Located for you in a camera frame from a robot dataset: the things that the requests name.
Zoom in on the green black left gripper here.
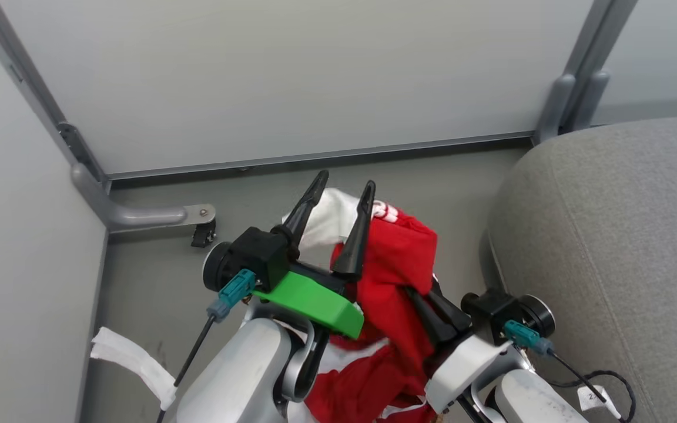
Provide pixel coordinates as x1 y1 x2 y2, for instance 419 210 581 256
253 170 376 340

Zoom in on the grey metal partition post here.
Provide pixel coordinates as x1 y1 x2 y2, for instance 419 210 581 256
0 0 108 183

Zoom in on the black cable teal plug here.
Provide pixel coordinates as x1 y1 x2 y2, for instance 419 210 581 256
503 320 637 423
156 269 257 423

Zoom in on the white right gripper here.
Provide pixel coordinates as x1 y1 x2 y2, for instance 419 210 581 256
405 276 513 415

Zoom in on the white fabric strip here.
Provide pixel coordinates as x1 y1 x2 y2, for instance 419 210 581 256
90 326 178 411

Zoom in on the white paper tag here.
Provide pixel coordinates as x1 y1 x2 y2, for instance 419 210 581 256
577 385 622 419

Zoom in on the small black caster wheel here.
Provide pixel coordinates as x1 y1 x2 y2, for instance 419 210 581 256
190 220 217 249

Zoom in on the red and white clothing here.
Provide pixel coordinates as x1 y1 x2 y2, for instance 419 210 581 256
282 187 440 423

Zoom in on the grey forked partition post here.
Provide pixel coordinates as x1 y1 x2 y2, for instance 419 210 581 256
531 0 640 146

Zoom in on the grey metal partition foot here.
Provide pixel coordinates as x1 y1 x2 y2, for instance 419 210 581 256
71 163 217 233

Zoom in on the grey partition bottom rail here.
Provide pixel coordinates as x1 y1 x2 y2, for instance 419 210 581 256
106 130 536 182

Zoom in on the grey fabric sofa seat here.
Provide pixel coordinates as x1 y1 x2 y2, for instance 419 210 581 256
480 115 677 423

